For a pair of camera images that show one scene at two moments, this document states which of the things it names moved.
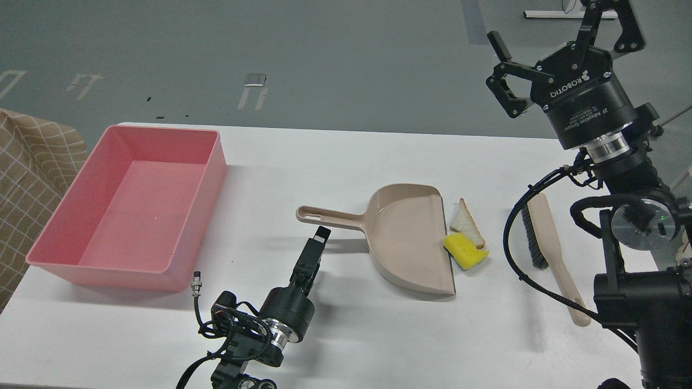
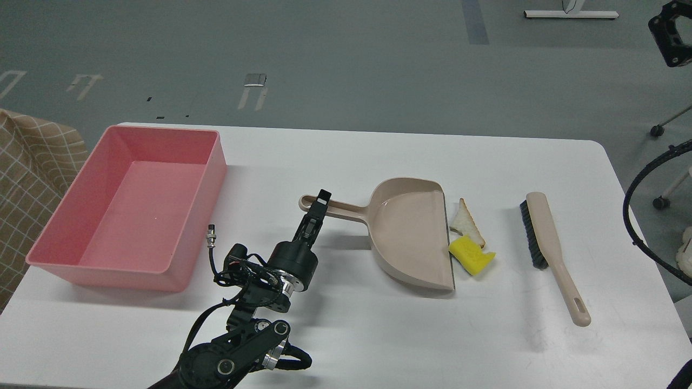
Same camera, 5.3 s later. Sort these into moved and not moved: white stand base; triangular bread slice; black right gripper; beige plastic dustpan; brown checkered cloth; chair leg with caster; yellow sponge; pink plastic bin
Moved: beige plastic dustpan; yellow sponge; black right gripper
Not moved: triangular bread slice; chair leg with caster; white stand base; pink plastic bin; brown checkered cloth
